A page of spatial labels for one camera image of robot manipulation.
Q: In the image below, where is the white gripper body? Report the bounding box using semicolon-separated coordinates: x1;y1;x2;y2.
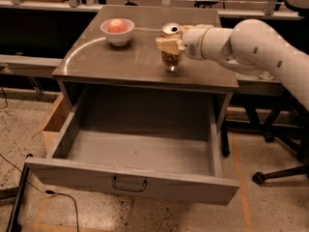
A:
182;24;212;61

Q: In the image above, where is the orange soda can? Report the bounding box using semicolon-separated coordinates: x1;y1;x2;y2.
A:
161;22;182;67

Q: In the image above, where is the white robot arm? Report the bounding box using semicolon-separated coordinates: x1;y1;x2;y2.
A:
155;19;309;109

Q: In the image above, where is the grey cabinet with counter top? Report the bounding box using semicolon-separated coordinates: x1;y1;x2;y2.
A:
54;6;238;128

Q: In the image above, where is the open grey top drawer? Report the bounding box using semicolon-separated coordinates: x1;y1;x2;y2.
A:
26;86;239;205

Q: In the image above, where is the white ceramic bowl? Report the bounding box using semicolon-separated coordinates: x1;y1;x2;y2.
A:
100;18;134;46

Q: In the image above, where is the red apple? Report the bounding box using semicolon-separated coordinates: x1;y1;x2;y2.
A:
107;19;127;33

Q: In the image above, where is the cardboard box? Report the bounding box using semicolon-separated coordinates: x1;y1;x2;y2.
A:
33;93;70;151

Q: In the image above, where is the black office chair base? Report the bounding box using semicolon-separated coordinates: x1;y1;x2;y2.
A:
251;106;309;186

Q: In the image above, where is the black metal stand leg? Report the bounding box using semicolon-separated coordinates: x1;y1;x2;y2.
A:
6;164;30;232

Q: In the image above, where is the black drawer handle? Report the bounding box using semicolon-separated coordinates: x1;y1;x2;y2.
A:
112;177;147;192

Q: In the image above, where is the black floor cable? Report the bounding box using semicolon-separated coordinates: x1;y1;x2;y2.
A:
0;153;80;232

